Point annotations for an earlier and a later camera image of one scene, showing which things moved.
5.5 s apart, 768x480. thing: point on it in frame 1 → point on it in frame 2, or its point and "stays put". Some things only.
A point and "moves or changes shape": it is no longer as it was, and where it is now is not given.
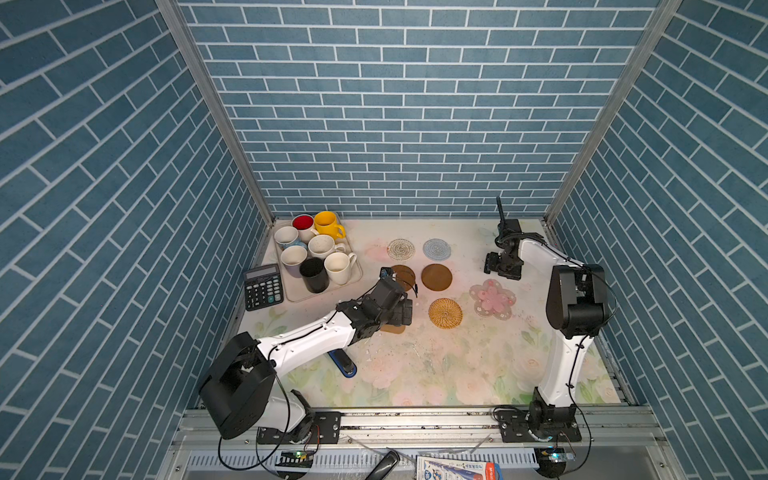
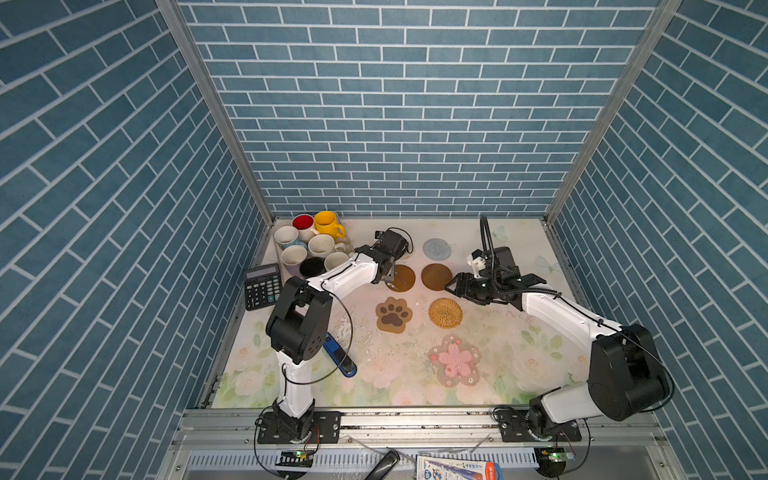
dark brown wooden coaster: [436, 277] stays put
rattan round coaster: [445, 313] stays put
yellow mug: [326, 224] stays put
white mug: [322, 246] stays put
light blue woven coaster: [437, 249] stays put
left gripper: [399, 317] → [391, 270]
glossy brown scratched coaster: [405, 276] stays put
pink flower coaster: [492, 299] moves or changes shape
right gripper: [490, 264] → [463, 286]
